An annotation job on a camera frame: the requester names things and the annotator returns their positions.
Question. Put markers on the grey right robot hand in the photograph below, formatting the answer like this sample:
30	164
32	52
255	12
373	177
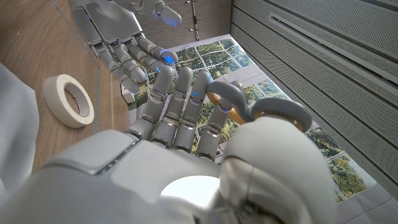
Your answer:
140	186

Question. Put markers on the printed window backdrop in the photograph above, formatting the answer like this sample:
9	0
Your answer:
342	168

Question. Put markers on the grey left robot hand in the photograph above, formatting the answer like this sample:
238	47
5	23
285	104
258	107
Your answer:
109	21

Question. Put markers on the white cloth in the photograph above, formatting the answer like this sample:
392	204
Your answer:
15	130

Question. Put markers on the thin metal wall rail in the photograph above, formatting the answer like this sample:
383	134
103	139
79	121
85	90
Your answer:
193	18

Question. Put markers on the white masking tape roll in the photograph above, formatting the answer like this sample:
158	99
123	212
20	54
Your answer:
54	99

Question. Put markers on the dark wooden door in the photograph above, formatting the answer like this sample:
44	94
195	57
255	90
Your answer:
211	18

